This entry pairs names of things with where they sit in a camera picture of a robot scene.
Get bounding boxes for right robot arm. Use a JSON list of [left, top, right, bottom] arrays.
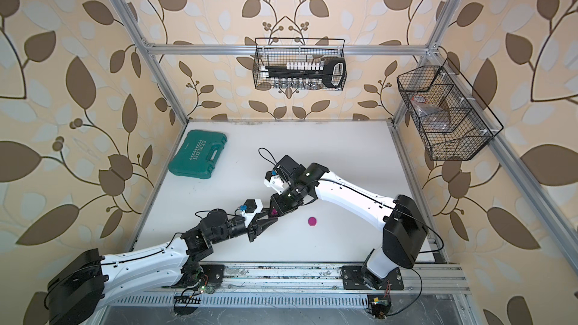
[[264, 156, 428, 283]]

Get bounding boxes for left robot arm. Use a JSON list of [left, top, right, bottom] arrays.
[[44, 209, 278, 324]]

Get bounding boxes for green plastic tool case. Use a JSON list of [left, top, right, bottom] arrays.
[[168, 129, 227, 179]]

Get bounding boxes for plastic bag in basket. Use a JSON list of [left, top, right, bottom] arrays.
[[410, 96, 451, 132]]

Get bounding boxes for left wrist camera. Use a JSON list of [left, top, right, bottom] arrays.
[[239, 200, 263, 228]]

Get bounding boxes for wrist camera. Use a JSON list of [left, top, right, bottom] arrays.
[[239, 200, 263, 228], [264, 171, 288, 194]]

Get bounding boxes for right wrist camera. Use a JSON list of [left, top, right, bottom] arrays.
[[264, 171, 288, 194]]

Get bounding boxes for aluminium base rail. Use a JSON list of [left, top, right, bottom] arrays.
[[102, 263, 471, 296]]

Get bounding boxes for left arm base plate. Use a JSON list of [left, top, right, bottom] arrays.
[[174, 263, 225, 289]]

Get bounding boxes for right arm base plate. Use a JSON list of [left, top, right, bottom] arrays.
[[340, 265, 404, 291]]

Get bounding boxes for socket set rail holder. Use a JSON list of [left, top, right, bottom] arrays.
[[253, 58, 347, 90]]

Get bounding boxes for black wire basket back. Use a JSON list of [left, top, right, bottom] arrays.
[[252, 37, 347, 91]]

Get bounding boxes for black wire basket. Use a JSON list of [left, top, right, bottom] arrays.
[[252, 37, 347, 91], [397, 59, 504, 161]]

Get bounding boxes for black wire basket right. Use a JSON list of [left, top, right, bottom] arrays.
[[397, 59, 504, 161]]

